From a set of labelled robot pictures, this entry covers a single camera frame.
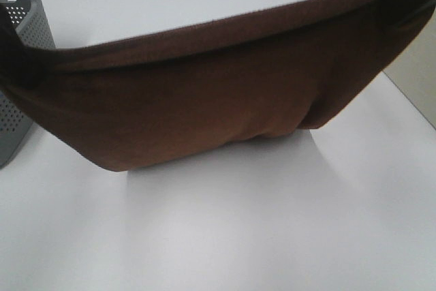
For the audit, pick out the brown towel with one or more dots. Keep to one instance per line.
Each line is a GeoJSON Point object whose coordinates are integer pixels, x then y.
{"type": "Point", "coordinates": [150, 99]}

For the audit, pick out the beige fabric storage box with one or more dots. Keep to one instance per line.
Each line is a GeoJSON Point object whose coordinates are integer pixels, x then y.
{"type": "Point", "coordinates": [413, 72]}

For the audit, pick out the grey perforated plastic basket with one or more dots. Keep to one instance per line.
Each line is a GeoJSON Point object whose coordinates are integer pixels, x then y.
{"type": "Point", "coordinates": [29, 19]}

